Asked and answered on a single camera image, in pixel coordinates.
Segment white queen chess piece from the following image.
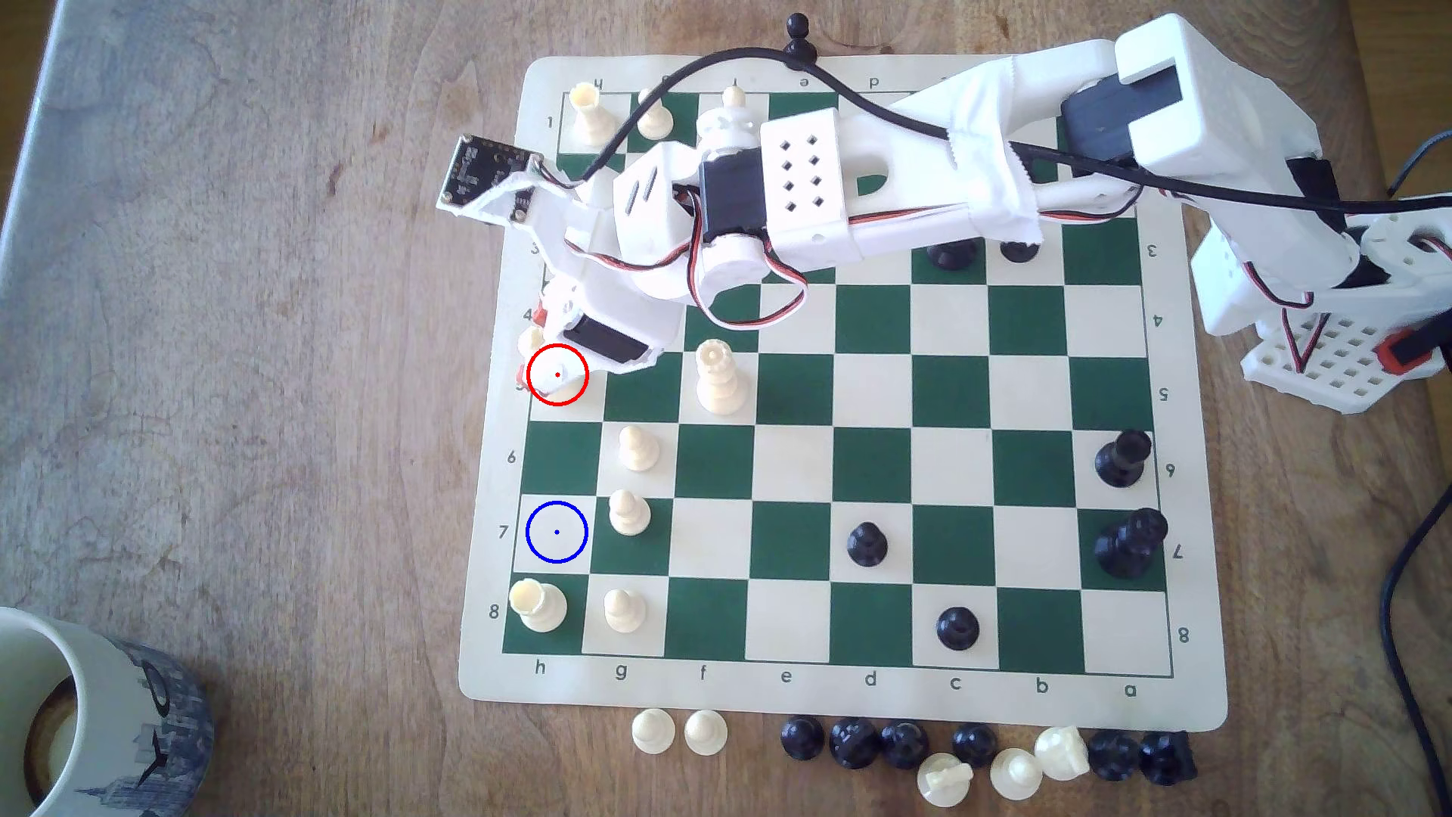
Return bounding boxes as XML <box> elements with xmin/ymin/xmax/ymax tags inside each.
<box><xmin>693</xmin><ymin>338</ymin><xmax>752</xmax><ymax>418</ymax></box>

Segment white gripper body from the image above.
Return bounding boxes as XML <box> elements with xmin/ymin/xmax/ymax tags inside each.
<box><xmin>567</xmin><ymin>150</ymin><xmax>707</xmax><ymax>359</ymax></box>

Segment white knight chess piece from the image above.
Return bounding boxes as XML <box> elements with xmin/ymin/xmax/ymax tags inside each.
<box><xmin>1035</xmin><ymin>725</ymin><xmax>1091</xmax><ymax>783</ymax></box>

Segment red clamp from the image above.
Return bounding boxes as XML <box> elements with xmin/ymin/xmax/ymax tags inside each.
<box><xmin>1376</xmin><ymin>327</ymin><xmax>1444</xmax><ymax>376</ymax></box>

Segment white rook chess piece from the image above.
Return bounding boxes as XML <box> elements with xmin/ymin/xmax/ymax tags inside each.
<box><xmin>567</xmin><ymin>82</ymin><xmax>619</xmax><ymax>147</ymax></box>
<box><xmin>508</xmin><ymin>579</ymin><xmax>569</xmax><ymax>635</ymax></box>

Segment black rook chess piece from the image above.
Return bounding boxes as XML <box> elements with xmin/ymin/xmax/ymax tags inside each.
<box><xmin>1139</xmin><ymin>729</ymin><xmax>1199</xmax><ymax>787</ymax></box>

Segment white mug with skyline print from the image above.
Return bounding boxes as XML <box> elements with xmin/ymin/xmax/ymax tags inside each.
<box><xmin>0</xmin><ymin>607</ymin><xmax>215</xmax><ymax>817</ymax></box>

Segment green and cream chess mat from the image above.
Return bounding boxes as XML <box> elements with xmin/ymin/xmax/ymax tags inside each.
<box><xmin>457</xmin><ymin>53</ymin><xmax>1230</xmax><ymax>733</ymax></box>

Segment red black servo wires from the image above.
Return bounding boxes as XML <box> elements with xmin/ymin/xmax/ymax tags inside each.
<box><xmin>1259</xmin><ymin>289</ymin><xmax>1334</xmax><ymax>370</ymax></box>

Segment black king chess piece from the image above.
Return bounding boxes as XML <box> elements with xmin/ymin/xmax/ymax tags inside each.
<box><xmin>1094</xmin><ymin>507</ymin><xmax>1170</xmax><ymax>581</ymax></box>

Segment white tape wrap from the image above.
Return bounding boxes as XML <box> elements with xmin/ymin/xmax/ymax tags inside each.
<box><xmin>951</xmin><ymin>57</ymin><xmax>1039</xmax><ymax>245</ymax></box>

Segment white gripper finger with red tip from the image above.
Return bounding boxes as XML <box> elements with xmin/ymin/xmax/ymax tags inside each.
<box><xmin>538</xmin><ymin>241</ymin><xmax>592</xmax><ymax>331</ymax></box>
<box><xmin>523</xmin><ymin>350</ymin><xmax>660</xmax><ymax>399</ymax></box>

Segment black knight chess piece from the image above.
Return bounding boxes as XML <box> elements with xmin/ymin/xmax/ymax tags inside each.
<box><xmin>1087</xmin><ymin>729</ymin><xmax>1143</xmax><ymax>783</ymax></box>
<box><xmin>828</xmin><ymin>717</ymin><xmax>882</xmax><ymax>772</ymax></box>

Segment white bishop chess piece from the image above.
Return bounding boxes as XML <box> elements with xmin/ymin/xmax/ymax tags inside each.
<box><xmin>917</xmin><ymin>751</ymin><xmax>975</xmax><ymax>809</ymax></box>

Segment black bishop chess piece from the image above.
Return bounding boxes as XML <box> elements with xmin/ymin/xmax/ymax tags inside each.
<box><xmin>1094</xmin><ymin>429</ymin><xmax>1154</xmax><ymax>489</ymax></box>

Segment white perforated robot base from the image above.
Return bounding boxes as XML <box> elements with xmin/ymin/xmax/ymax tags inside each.
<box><xmin>1239</xmin><ymin>306</ymin><xmax>1447</xmax><ymax>415</ymax></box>

